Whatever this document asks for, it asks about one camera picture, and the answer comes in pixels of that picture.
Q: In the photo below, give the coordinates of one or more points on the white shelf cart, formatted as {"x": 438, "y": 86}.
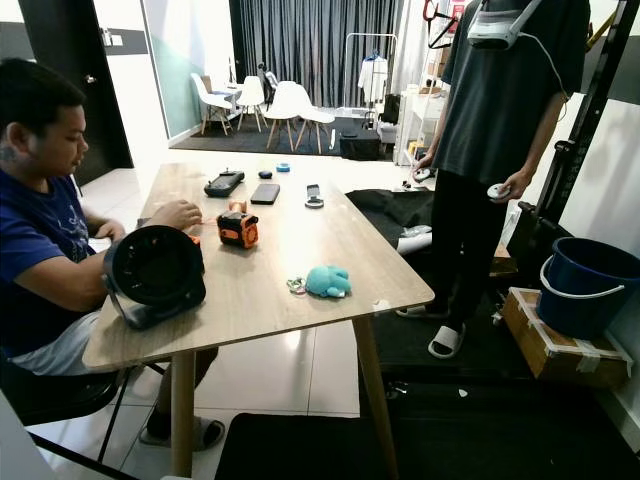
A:
{"x": 418, "y": 125}

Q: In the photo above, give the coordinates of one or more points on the small black oval item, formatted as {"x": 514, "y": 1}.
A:
{"x": 264, "y": 174}

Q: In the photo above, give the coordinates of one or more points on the black floor mat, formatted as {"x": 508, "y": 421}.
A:
{"x": 460, "y": 440}

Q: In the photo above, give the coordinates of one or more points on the white chair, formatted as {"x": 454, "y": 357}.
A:
{"x": 290, "y": 103}
{"x": 208, "y": 95}
{"x": 249, "y": 96}

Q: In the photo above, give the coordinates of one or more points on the blue tape roll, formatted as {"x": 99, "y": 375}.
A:
{"x": 282, "y": 167}

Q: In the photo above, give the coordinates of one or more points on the orange black tape measure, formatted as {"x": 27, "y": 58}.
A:
{"x": 238, "y": 230}

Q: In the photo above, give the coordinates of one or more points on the clothes rack with white garment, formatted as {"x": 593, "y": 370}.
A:
{"x": 373, "y": 77}

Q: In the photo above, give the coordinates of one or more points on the white handheld controller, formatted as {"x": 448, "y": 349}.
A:
{"x": 421, "y": 174}
{"x": 498, "y": 191}

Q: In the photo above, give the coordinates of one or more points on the black phone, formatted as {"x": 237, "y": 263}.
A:
{"x": 265, "y": 193}

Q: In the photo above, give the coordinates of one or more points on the black round fan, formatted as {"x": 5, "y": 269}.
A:
{"x": 152, "y": 275}

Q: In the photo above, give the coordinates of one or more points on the dark grey curtain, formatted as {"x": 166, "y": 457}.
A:
{"x": 310, "y": 40}

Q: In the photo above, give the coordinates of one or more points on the black chair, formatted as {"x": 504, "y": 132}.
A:
{"x": 50, "y": 390}

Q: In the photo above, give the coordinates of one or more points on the taped cardboard box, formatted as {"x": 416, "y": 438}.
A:
{"x": 555, "y": 350}

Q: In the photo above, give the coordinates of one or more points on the standing person in dark shirt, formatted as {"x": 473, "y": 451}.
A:
{"x": 500, "y": 90}

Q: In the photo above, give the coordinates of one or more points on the seated man in blue shirt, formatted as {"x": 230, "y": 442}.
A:
{"x": 35, "y": 235}

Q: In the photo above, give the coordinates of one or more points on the black door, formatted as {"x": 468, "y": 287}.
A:
{"x": 80, "y": 90}

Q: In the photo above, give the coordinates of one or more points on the black metal frame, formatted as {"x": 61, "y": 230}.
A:
{"x": 590, "y": 110}

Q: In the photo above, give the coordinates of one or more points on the white VR headset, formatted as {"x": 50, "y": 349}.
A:
{"x": 495, "y": 30}

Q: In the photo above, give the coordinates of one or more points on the black cloth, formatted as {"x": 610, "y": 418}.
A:
{"x": 385, "y": 208}

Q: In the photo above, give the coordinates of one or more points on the keys with teal plush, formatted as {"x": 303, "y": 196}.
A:
{"x": 328, "y": 282}

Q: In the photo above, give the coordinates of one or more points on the wooden table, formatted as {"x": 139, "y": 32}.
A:
{"x": 290, "y": 240}

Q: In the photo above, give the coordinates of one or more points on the black handheld game console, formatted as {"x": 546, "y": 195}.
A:
{"x": 224, "y": 184}

